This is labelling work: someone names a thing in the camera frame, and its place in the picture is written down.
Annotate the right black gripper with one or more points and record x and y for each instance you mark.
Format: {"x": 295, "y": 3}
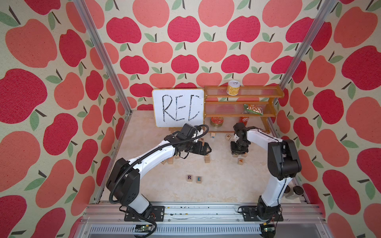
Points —
{"x": 233, "y": 150}

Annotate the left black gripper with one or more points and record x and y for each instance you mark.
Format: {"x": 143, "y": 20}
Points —
{"x": 199, "y": 149}

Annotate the wooden block letter E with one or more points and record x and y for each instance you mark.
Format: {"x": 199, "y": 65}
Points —
{"x": 199, "y": 179}

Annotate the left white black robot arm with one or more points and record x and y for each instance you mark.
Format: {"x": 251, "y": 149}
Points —
{"x": 124, "y": 180}

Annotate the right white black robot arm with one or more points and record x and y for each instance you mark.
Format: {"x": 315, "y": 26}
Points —
{"x": 283, "y": 164}

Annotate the wooden block letter G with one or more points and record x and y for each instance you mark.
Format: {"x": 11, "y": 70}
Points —
{"x": 207, "y": 159}

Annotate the wooden block letter N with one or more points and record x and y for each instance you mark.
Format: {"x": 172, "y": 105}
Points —
{"x": 228, "y": 137}

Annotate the red soda can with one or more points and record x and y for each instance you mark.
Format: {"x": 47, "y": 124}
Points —
{"x": 244, "y": 120}

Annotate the red flat tin can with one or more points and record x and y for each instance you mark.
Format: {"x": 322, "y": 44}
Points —
{"x": 216, "y": 121}

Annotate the green snack bag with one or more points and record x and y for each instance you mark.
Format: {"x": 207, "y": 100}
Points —
{"x": 253, "y": 109}

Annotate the wooden three-tier shelf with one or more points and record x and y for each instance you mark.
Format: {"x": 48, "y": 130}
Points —
{"x": 219, "y": 104}

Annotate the whiteboard with RED writing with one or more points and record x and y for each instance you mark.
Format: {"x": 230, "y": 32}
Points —
{"x": 175, "y": 107}

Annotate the yellow tin can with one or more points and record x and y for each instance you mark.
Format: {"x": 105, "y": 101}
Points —
{"x": 233, "y": 87}

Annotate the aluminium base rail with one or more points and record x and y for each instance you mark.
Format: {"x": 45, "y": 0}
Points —
{"x": 202, "y": 220}

